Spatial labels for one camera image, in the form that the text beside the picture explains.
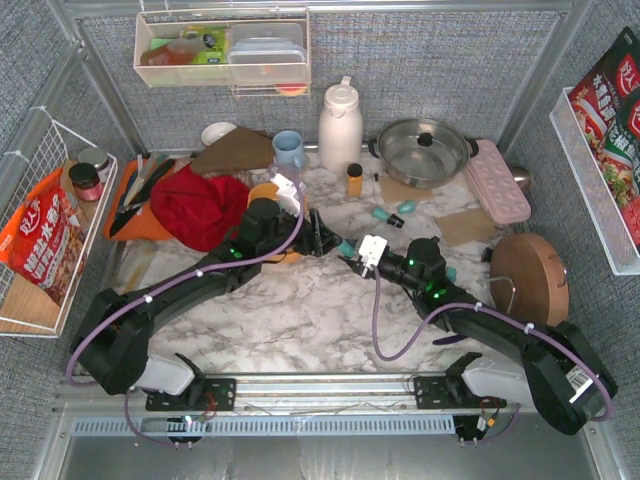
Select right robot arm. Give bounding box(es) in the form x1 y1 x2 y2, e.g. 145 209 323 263
345 235 618 435

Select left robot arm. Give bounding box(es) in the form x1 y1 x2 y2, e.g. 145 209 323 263
66 198 343 396

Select black lid coffee capsule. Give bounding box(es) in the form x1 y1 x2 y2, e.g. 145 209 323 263
387 214 404 229

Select orange storage basket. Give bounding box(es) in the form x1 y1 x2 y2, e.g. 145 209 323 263
247 182 302 265

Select orange juice bottle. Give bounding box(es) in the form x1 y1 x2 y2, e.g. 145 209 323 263
346 163 363 198

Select brown cork mat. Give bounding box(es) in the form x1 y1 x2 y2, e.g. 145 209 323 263
378 176 433 204
435 208 498 247

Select light blue mug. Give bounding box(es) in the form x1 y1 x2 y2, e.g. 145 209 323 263
272 130 307 173

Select white thermos jug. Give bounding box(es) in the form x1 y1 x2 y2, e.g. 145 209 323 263
318 76 363 174

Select brown olive cloth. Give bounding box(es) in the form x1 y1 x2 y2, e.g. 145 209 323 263
190 127 274 175

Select red cloth hat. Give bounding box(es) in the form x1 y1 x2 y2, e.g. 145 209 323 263
150 165 249 252

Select stainless steel pot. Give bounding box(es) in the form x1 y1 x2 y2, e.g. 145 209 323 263
367 119 479 190

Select pink egg tray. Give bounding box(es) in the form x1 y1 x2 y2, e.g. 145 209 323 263
463 138 531 225

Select round wooden board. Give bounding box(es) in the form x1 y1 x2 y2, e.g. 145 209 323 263
489 233 569 327

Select white small bowl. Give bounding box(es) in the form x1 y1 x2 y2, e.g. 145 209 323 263
201 121 237 146

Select silver metal cup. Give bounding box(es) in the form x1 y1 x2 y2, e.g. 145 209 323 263
510 165 533 193

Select orange plastic tray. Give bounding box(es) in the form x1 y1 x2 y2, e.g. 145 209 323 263
102 160 173 241

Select black blade kitchen knife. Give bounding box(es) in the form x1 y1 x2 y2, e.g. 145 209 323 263
110 155 176 236

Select clear plastic food containers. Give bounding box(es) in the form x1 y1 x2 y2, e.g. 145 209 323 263
227 22 307 85

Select silver lid glass jar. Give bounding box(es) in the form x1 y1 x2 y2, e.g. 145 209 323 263
78 147 110 183

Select dark lid glass jar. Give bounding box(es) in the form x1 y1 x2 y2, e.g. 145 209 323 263
68 163 104 202

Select amber liquid bottle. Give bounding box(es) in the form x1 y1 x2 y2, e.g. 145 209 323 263
140 39 203 66

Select red snack bag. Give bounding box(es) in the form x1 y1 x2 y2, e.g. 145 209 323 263
1 168 84 306

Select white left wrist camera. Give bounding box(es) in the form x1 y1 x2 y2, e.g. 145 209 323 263
270 173 301 215

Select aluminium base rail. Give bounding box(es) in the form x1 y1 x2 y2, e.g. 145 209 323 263
54 373 510 443

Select cream handle knife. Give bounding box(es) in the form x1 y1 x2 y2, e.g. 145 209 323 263
122 154 157 206

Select cream wall shelf basket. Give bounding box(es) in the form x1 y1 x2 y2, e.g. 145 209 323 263
133 7 311 96

